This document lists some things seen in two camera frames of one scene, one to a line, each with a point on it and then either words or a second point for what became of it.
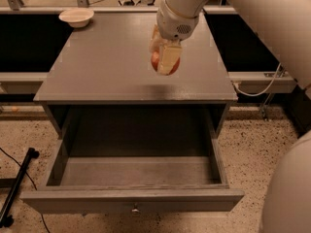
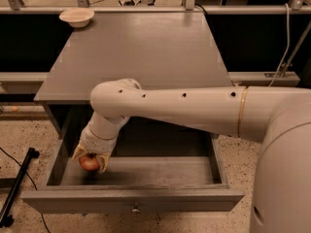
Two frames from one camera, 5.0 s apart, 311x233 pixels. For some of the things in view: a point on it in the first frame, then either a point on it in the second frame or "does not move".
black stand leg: [6, 220] does not move
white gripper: [175, 23] → [94, 144]
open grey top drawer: [135, 176] does not move
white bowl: [77, 17] does not move
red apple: [155, 61] → [89, 161]
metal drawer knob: [135, 208] does not move
